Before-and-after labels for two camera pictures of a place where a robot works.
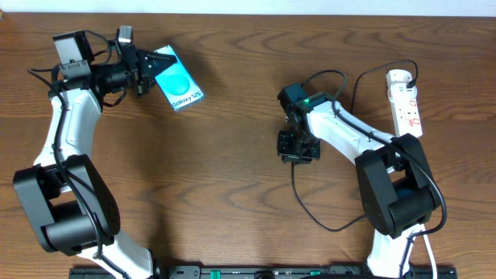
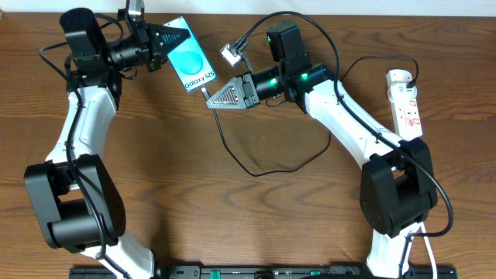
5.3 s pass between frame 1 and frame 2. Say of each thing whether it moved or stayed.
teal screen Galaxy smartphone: moved
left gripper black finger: moved
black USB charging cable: moved
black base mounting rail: stayed
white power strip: stayed
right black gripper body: moved
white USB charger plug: stayed
